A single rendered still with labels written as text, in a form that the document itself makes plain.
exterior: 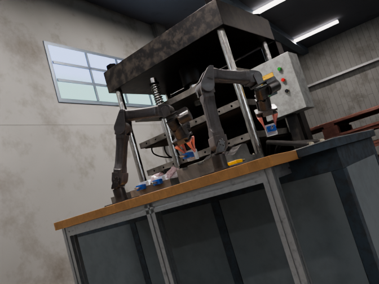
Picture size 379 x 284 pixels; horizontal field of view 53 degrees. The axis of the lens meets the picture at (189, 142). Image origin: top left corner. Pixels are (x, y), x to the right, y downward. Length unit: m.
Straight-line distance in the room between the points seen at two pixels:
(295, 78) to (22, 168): 2.82
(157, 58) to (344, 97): 9.10
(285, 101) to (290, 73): 0.19
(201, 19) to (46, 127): 2.37
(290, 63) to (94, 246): 1.80
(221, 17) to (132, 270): 1.78
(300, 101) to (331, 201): 1.10
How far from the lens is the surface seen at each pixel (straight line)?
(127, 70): 3.37
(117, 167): 1.97
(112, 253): 2.59
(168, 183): 2.09
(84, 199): 4.60
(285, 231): 1.42
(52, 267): 4.22
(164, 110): 1.88
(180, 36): 3.00
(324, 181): 1.69
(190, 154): 1.91
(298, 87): 2.66
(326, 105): 11.84
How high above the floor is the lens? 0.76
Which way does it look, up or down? 7 degrees up
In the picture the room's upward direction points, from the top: 16 degrees counter-clockwise
